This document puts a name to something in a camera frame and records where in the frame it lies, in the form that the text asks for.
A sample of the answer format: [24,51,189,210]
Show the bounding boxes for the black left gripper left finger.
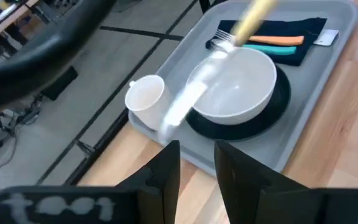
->
[116,139,181,224]

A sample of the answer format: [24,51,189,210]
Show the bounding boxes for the white cup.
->
[124,74,173,131]

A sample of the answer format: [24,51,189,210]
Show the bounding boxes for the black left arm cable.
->
[0,0,117,118]

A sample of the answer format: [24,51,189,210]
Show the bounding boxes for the wooden desk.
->
[0,0,40,50]

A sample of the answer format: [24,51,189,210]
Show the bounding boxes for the orange-handled fork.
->
[214,29,305,47]

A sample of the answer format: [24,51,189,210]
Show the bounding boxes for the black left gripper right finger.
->
[214,140,307,224]

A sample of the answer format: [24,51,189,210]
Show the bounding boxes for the white bowl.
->
[186,47,278,126]

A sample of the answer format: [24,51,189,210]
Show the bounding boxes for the black aluminium table frame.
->
[62,107,131,187]

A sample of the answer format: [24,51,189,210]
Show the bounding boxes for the teal-handled spoon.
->
[208,39,297,56]

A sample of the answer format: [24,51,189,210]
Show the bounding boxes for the navy cloth napkin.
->
[205,17,340,67]

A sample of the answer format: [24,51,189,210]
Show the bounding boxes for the grey plastic tray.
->
[128,0,358,177]

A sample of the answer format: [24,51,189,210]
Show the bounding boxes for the black power strip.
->
[40,65,80,102]

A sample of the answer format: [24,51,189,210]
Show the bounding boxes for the yellow-handled knife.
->
[158,0,279,146]

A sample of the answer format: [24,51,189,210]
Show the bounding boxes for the tangled floor cables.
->
[0,93,43,175]

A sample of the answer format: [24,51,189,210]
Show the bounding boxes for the dark teal plate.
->
[185,65,291,141]

